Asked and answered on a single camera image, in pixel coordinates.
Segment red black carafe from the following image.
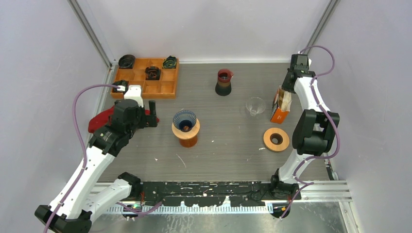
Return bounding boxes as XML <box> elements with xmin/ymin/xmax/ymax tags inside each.
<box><xmin>215</xmin><ymin>68</ymin><xmax>234</xmax><ymax>96</ymax></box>

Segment clear glass dripper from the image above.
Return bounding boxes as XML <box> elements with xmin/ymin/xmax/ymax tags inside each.
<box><xmin>245</xmin><ymin>97</ymin><xmax>266</xmax><ymax>117</ymax></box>

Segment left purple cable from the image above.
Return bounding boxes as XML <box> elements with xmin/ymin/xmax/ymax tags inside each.
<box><xmin>43</xmin><ymin>84</ymin><xmax>162</xmax><ymax>233</ymax></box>

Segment wooden dripper ring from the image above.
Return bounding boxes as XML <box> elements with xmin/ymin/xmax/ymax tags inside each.
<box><xmin>263</xmin><ymin>127</ymin><xmax>290</xmax><ymax>153</ymax></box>
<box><xmin>171</xmin><ymin>118</ymin><xmax>201</xmax><ymax>140</ymax></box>

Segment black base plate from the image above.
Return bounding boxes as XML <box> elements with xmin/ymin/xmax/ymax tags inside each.
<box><xmin>126</xmin><ymin>181</ymin><xmax>298</xmax><ymax>207</ymax></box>

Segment orange wooden compartment tray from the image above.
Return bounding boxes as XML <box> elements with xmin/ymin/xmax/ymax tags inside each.
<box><xmin>114</xmin><ymin>57</ymin><xmax>179</xmax><ymax>99</ymax></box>

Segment red cloth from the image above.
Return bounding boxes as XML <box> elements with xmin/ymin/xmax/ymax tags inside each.
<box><xmin>88</xmin><ymin>106</ymin><xmax>160</xmax><ymax>134</ymax></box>

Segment orange coffee filter box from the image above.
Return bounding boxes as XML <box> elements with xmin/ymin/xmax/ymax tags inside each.
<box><xmin>270</xmin><ymin>86</ymin><xmax>292</xmax><ymax>124</ymax></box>

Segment green coil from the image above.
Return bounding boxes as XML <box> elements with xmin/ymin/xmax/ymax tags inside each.
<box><xmin>112</xmin><ymin>80</ymin><xmax>129</xmax><ymax>94</ymax></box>
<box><xmin>162</xmin><ymin>55</ymin><xmax>178</xmax><ymax>69</ymax></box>

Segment green coil bottom left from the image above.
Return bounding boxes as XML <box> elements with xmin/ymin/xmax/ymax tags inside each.
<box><xmin>112</xmin><ymin>80</ymin><xmax>129</xmax><ymax>94</ymax></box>

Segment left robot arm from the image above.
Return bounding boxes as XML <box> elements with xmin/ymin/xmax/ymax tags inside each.
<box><xmin>34</xmin><ymin>99</ymin><xmax>159</xmax><ymax>233</ymax></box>

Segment purple cable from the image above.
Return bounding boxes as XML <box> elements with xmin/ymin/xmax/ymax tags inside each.
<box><xmin>43</xmin><ymin>84</ymin><xmax>162</xmax><ymax>233</ymax></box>
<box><xmin>280</xmin><ymin>45</ymin><xmax>341</xmax><ymax>219</ymax></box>

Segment blue glass dripper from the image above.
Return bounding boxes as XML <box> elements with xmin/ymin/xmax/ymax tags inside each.
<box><xmin>172</xmin><ymin>110</ymin><xmax>197</xmax><ymax>132</ymax></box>

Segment orange glass carafe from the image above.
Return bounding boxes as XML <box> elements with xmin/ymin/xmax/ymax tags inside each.
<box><xmin>179</xmin><ymin>136</ymin><xmax>198</xmax><ymax>148</ymax></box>

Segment green coil top right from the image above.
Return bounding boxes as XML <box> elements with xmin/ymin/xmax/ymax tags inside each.
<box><xmin>162</xmin><ymin>55</ymin><xmax>178</xmax><ymax>69</ymax></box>

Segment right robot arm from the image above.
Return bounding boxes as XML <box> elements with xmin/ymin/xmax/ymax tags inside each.
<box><xmin>269</xmin><ymin>53</ymin><xmax>340</xmax><ymax>200</ymax></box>

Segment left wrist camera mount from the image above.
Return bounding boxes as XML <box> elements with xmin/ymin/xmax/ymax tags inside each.
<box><xmin>117</xmin><ymin>85</ymin><xmax>144</xmax><ymax>107</ymax></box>

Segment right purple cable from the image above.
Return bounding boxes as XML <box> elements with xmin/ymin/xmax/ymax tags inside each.
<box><xmin>280</xmin><ymin>45</ymin><xmax>341</xmax><ymax>219</ymax></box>

